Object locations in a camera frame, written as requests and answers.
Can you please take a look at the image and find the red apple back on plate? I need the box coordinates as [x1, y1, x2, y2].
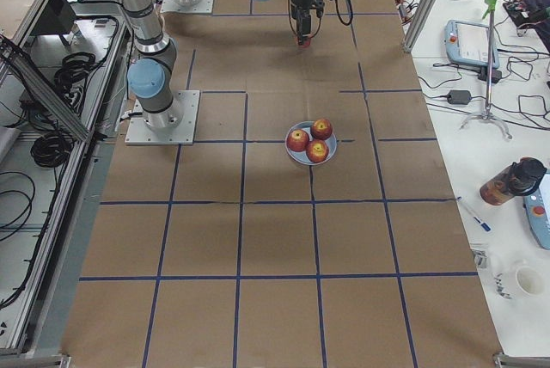
[310, 118, 333, 140]

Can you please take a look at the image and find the red apple on plate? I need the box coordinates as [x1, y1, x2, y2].
[310, 118, 333, 140]
[305, 139, 329, 164]
[286, 129, 310, 152]

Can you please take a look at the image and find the red apple left on plate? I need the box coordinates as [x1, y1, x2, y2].
[286, 129, 310, 152]

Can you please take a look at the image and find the red apple front on plate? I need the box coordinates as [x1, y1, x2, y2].
[305, 139, 329, 164]

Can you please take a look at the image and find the white round plate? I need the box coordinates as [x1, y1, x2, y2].
[284, 120, 338, 166]

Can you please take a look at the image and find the teach pendant tablet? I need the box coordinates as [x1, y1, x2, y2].
[444, 20, 490, 67]

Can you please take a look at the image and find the black power adapter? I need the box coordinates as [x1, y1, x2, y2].
[446, 89, 472, 105]

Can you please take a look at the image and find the green reacher grabber stick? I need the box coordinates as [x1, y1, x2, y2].
[459, 0, 513, 140]

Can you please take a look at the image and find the brown water bottle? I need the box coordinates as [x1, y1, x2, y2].
[480, 157, 547, 205]

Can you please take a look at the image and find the blue white pen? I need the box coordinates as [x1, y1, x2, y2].
[456, 196, 492, 232]

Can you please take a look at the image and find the white mug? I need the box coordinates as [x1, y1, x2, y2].
[494, 261, 545, 299]

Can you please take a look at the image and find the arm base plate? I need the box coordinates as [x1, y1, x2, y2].
[125, 90, 200, 145]

